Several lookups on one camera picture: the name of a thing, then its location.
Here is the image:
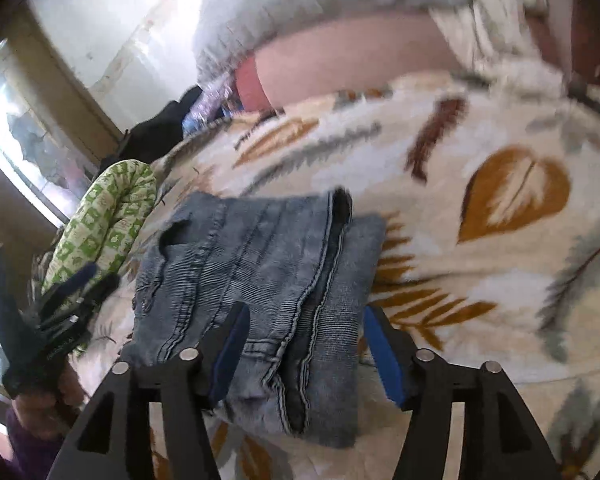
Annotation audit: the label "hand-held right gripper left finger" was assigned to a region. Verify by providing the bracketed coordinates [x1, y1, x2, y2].
[55, 302, 253, 480]

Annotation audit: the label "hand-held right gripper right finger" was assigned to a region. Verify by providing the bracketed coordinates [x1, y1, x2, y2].
[362, 305, 563, 480]

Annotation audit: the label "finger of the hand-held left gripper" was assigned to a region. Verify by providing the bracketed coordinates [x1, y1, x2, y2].
[45, 274, 121, 322]
[40, 262, 100, 307]

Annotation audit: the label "blue denim pants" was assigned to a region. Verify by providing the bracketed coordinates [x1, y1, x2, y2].
[125, 187, 388, 448]

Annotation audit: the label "person's left hand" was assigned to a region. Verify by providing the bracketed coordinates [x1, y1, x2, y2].
[16, 360, 88, 442]

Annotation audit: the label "green patterned cloth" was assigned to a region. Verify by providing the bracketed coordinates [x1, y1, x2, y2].
[40, 159, 158, 306]

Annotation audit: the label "leaf-printed cream blanket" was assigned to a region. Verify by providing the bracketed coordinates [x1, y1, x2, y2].
[75, 67, 600, 480]

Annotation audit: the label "black cloth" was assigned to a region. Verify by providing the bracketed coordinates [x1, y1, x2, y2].
[115, 85, 206, 166]

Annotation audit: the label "purple patterned cloth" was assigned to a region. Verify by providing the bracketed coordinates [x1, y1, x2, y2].
[182, 72, 241, 136]

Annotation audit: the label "pink pillow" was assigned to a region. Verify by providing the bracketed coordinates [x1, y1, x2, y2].
[235, 10, 461, 111]

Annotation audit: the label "black hair clip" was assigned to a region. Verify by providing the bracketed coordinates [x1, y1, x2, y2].
[567, 79, 600, 118]

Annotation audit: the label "grey blanket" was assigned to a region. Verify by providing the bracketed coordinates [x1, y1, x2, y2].
[192, 0, 476, 86]

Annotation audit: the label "crumpled cream cloth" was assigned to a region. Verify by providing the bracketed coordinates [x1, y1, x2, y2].
[420, 0, 571, 96]

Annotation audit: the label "wooden window frame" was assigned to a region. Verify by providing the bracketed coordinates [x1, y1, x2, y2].
[0, 2, 126, 226]

